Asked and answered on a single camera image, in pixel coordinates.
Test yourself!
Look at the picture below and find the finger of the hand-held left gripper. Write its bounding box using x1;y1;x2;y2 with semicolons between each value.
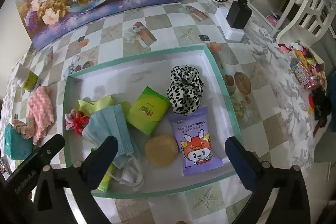
18;133;66;176

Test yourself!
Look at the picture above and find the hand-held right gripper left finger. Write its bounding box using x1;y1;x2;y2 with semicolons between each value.
34;135;118;224

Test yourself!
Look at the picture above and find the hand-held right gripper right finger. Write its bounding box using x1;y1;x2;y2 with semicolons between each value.
225;136;310;224

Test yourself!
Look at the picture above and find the slim green packet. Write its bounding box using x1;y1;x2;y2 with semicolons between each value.
97;162;116;191

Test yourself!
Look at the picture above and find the pink white striped towel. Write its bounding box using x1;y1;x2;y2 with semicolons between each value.
26;86;55;146

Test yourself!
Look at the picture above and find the blue face mask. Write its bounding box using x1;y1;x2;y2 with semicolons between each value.
82;104;145;191

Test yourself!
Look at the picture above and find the red pink pipe cleaner flower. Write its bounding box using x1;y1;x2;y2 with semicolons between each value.
64;109;91;136

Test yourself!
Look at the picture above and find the purple wipes pack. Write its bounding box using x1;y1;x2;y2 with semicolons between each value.
168;105;225;177

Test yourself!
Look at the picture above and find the green cloth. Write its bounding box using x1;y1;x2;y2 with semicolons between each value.
78;97;124;115

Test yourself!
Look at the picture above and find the round beige sponge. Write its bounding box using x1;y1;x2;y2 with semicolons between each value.
144;133;178;168

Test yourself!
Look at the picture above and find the green wipes pack with logo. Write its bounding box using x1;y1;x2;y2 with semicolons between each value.
125;86;171;135

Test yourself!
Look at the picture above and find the leopard print scrunchie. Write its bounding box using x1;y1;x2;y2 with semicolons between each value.
167;65;206;117

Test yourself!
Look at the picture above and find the white tray with teal rim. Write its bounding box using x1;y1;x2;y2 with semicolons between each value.
62;44;240;199

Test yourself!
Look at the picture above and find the teal plastic box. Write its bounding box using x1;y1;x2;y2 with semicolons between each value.
4;124;36;161

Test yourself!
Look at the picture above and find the pink white braided band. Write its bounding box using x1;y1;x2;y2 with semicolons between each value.
12;119;36;140

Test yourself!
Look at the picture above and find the white bottle with green label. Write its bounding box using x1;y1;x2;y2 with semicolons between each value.
14;67;40;93

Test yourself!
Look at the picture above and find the grey floral tablecloth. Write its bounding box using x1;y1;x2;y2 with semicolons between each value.
0;0;336;224

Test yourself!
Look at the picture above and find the black cloth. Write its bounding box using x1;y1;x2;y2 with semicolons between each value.
311;88;332;128

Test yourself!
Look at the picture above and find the pile of colourful craft items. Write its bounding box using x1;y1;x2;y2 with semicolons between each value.
278;42;328;93

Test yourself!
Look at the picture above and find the white power strip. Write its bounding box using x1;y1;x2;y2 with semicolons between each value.
215;5;245;42

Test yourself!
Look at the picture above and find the small pink toy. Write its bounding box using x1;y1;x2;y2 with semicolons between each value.
266;13;282;26

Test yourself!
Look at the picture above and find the black power adapter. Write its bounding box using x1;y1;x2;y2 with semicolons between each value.
226;0;253;30

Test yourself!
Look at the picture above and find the white wooden chair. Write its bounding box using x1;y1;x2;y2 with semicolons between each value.
276;0;336;46

